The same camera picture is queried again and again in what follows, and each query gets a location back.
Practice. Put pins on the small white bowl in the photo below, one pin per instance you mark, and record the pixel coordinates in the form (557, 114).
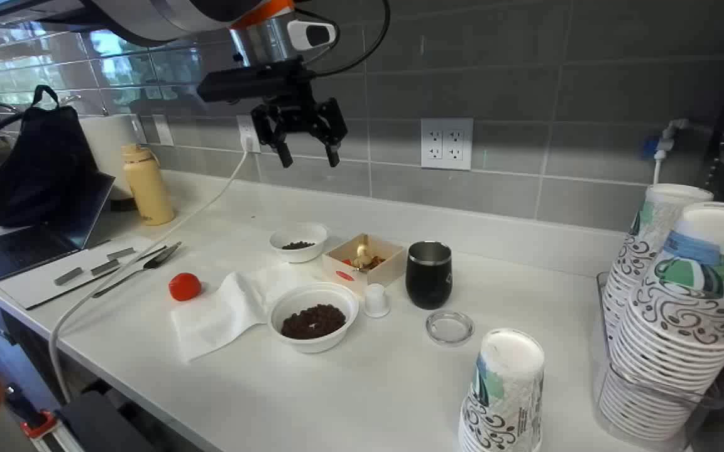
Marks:
(301, 242)

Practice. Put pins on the white and orange robot arm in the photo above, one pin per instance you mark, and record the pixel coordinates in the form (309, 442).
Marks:
(270, 37)

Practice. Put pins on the white paper napkin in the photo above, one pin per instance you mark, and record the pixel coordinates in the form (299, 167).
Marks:
(221, 317)

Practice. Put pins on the black bag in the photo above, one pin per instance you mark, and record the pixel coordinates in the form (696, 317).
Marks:
(50, 159)

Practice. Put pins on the red tomato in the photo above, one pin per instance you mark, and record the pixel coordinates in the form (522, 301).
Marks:
(185, 286)

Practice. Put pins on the clear round plastic lid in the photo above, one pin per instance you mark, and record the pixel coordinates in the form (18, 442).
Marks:
(448, 328)

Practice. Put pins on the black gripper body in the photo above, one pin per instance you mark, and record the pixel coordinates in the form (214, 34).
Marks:
(282, 117)

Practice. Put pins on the small wooden box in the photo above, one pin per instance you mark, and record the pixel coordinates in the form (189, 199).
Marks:
(366, 260)

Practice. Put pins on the white bowl with dark beans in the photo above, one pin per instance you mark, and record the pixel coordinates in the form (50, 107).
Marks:
(312, 317)

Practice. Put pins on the white wall outlet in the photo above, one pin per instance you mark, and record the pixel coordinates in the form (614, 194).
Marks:
(446, 144)

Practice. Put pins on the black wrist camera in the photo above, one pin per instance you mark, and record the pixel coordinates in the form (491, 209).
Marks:
(253, 83)

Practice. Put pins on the black thermos tumbler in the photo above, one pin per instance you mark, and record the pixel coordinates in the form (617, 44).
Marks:
(428, 276)

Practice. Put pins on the black knife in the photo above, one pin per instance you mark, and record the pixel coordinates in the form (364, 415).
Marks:
(65, 276)

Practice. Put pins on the yellow bottle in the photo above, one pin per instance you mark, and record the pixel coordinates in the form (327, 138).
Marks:
(148, 187)

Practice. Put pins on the clear plastic cup holder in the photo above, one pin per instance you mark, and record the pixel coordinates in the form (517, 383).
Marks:
(644, 410)

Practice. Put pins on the small white cap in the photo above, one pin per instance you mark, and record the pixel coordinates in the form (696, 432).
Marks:
(376, 301)

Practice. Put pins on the patterned paper cup stack rear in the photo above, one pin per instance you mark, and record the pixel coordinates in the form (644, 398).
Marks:
(648, 235)

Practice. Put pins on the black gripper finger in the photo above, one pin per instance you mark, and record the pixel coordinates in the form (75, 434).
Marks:
(282, 150)
(332, 150)

